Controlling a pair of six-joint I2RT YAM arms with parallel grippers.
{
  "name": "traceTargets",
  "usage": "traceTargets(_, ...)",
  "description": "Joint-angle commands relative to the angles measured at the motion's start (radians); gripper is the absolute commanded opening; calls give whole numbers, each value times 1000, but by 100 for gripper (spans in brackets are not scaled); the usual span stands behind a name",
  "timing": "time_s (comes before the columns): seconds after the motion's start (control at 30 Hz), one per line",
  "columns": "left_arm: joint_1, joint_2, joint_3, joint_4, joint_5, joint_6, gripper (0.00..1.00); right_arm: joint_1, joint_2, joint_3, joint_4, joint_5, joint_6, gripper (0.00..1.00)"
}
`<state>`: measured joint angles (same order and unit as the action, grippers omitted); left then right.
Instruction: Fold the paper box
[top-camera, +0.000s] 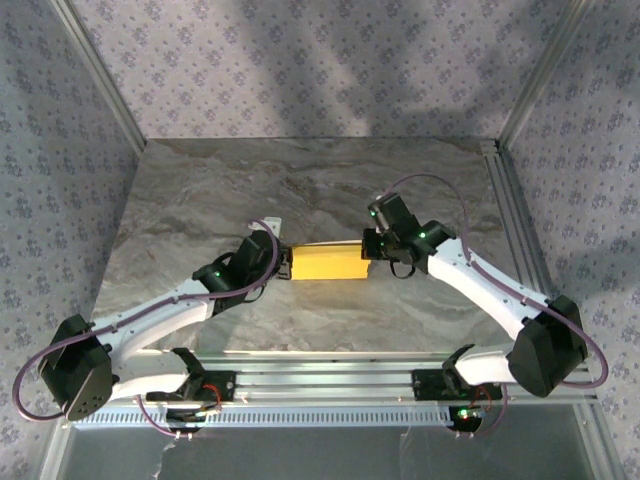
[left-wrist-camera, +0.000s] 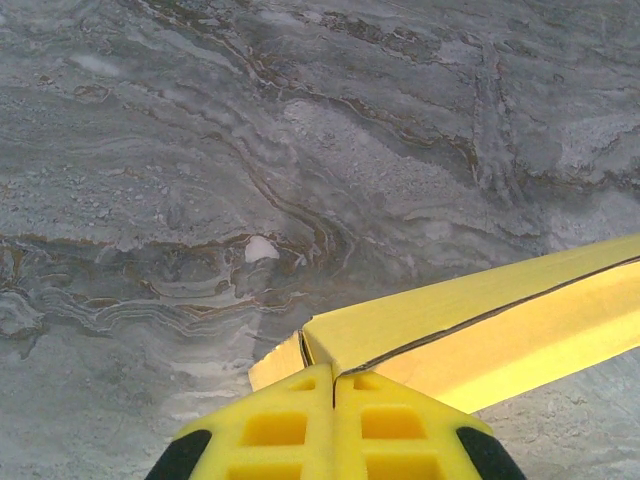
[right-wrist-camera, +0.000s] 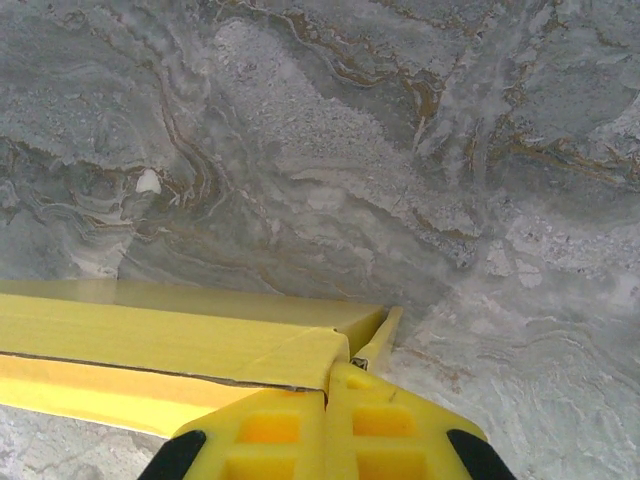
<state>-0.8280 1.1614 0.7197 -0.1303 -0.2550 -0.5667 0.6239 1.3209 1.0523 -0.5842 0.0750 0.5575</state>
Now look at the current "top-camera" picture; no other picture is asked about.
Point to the yellow white paper box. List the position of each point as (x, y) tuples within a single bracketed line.
[(330, 262)]

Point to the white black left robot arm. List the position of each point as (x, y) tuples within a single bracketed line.
[(160, 312)]

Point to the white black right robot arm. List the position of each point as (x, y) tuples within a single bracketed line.
[(480, 285)]

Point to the grey metal sheet panel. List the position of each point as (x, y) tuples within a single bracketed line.
[(325, 455)]

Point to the aluminium side rail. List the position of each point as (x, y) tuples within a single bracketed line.
[(497, 175)]

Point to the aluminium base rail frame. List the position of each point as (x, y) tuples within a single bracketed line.
[(325, 385)]

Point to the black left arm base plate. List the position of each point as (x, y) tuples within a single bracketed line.
[(225, 387)]

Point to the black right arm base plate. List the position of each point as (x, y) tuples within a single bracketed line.
[(425, 385)]

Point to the aluminium corner post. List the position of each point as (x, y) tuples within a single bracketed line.
[(542, 75), (101, 75)]

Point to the aluminium lower frame bar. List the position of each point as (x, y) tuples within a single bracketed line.
[(52, 450), (600, 445)]

